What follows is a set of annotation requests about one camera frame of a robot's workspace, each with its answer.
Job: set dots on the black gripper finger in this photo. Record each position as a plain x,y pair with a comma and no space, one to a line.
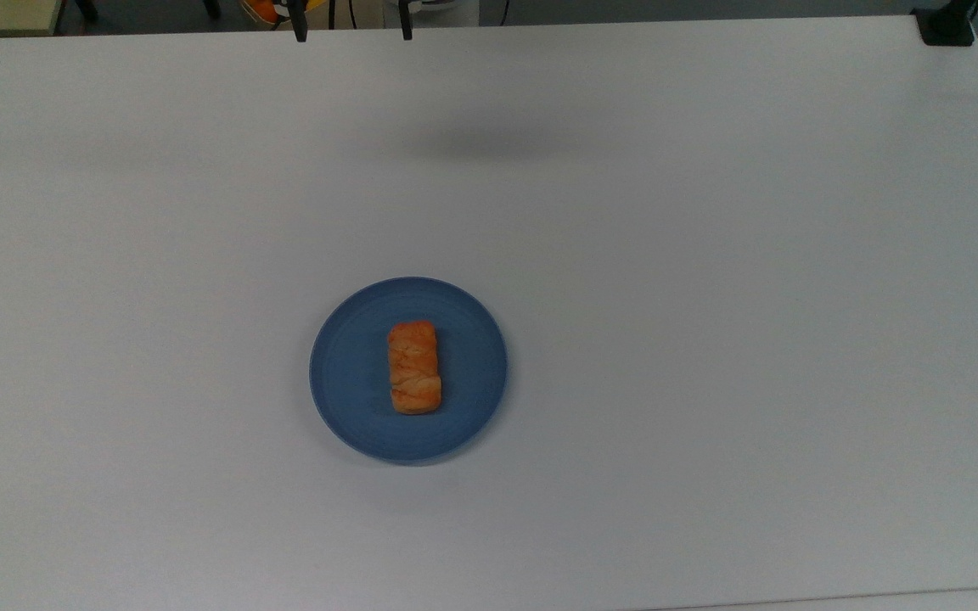
300,21

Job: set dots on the orange-brown bread roll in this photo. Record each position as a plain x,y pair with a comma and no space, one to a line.
414,367

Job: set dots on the orange round object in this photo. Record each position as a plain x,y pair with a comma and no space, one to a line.
268,10

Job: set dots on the black chair leg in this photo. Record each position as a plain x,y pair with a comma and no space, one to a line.
211,8
87,8

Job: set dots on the blue round plate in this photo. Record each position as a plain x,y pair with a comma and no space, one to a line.
353,373

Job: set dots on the white adjoining table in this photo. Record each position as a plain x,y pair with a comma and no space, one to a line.
879,601

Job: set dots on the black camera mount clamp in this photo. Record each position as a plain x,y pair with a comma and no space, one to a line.
946,24

